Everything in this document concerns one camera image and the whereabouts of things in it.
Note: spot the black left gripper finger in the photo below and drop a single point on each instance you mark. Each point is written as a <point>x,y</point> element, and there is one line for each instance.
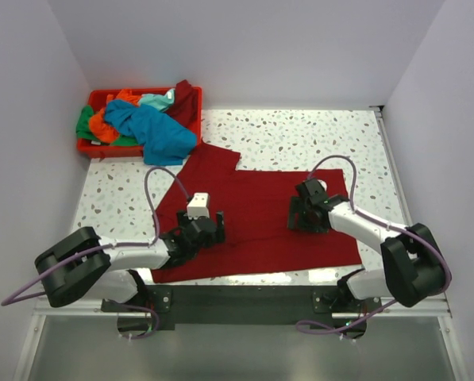
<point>219,234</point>
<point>182,219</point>

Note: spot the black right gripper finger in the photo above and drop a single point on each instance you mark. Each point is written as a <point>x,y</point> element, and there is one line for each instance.
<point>296,205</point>
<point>292,220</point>

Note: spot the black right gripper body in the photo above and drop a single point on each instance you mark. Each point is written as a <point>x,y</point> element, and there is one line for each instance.
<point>306,223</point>

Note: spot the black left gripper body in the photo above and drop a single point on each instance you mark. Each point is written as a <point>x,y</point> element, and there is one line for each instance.
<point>212,238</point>

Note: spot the dark red t shirt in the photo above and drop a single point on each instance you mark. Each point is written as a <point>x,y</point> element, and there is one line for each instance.
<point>255,205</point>
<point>184,108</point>

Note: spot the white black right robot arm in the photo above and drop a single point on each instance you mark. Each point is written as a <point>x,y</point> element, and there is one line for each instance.
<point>413,266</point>

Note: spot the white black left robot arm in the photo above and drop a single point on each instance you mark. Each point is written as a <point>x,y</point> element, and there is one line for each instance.
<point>85,264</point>

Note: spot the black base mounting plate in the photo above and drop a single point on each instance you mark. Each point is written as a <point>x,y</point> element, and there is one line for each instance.
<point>240,305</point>

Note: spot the blue t shirt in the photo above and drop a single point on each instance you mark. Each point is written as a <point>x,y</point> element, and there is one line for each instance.
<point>164,141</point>

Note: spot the light teal t shirt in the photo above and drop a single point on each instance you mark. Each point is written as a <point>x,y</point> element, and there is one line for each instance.
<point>160,102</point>

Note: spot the orange t shirt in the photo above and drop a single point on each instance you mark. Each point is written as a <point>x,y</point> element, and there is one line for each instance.
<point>100,98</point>

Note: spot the green t shirt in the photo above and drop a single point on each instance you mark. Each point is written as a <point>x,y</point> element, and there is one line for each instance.
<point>92,126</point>

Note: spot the red plastic bin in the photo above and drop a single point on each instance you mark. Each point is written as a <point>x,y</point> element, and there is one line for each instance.
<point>94,151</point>

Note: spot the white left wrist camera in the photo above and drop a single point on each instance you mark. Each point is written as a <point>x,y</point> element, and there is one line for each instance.
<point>198,206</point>

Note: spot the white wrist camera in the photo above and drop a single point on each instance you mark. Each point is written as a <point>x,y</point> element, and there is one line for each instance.
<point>323,184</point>
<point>198,206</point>

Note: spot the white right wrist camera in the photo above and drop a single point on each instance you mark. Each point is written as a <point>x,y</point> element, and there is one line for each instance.
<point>323,184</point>

